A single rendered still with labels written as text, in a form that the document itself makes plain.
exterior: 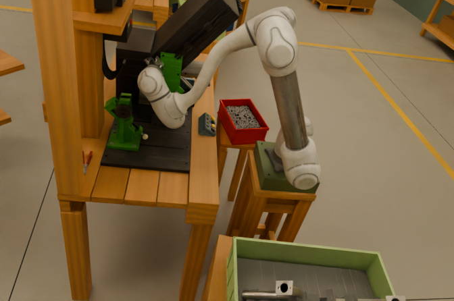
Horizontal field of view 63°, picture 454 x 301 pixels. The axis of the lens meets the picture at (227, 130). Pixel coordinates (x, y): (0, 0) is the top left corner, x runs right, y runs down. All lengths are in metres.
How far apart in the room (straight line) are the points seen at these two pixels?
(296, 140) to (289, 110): 0.16
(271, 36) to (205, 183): 0.80
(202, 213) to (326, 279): 0.60
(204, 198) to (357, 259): 0.70
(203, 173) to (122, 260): 0.98
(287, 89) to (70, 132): 0.82
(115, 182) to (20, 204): 1.28
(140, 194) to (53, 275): 1.01
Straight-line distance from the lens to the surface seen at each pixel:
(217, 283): 1.60
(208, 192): 1.73
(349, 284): 1.72
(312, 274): 1.67
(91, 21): 1.58
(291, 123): 1.51
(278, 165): 1.89
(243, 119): 2.25
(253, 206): 1.95
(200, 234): 1.87
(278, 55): 1.28
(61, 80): 1.37
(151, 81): 1.55
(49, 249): 2.67
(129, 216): 2.77
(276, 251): 1.60
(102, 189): 1.74
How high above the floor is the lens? 2.15
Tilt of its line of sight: 37 degrees down
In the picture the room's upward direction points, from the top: 13 degrees clockwise
